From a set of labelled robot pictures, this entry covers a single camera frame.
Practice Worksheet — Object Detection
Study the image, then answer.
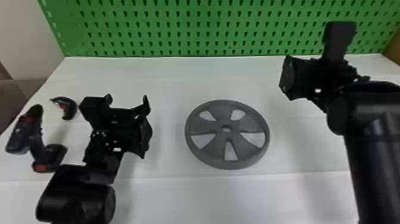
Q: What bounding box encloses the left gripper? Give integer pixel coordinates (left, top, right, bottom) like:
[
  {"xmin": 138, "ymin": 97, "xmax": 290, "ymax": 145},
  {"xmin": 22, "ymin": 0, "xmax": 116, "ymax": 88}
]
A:
[{"xmin": 78, "ymin": 93, "xmax": 152, "ymax": 148}]

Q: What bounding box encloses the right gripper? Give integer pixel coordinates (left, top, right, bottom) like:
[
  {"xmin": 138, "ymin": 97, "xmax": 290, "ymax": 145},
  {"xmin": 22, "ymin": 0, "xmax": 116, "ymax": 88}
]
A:
[{"xmin": 279, "ymin": 55, "xmax": 326, "ymax": 102}]

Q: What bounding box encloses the grey wheel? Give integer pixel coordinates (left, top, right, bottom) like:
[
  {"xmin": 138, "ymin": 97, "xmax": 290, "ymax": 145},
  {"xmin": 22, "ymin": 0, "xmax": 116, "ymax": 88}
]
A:
[{"xmin": 184, "ymin": 99, "xmax": 271, "ymax": 170}]

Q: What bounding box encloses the black red curved part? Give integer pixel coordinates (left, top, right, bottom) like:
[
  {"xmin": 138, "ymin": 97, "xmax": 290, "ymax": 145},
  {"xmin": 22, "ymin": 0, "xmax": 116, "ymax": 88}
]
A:
[{"xmin": 49, "ymin": 96, "xmax": 78, "ymax": 121}]

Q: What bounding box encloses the drill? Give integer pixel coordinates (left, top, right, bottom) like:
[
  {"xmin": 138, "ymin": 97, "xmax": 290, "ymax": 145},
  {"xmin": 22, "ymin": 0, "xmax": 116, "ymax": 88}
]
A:
[{"xmin": 5, "ymin": 104, "xmax": 68, "ymax": 173}]

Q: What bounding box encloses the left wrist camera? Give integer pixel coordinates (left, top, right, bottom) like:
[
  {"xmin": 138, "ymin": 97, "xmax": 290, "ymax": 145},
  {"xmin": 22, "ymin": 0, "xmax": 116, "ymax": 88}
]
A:
[{"xmin": 124, "ymin": 117, "xmax": 154, "ymax": 160}]

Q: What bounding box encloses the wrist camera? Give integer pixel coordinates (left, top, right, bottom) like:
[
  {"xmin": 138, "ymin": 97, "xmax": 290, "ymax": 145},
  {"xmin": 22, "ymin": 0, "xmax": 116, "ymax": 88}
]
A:
[
  {"xmin": 321, "ymin": 20, "xmax": 358, "ymax": 62},
  {"xmin": 124, "ymin": 117, "xmax": 154, "ymax": 160}
]

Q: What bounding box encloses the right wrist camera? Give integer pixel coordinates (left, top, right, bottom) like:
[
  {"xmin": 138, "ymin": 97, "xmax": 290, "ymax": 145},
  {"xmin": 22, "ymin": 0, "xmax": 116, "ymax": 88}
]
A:
[{"xmin": 321, "ymin": 20, "xmax": 358, "ymax": 62}]

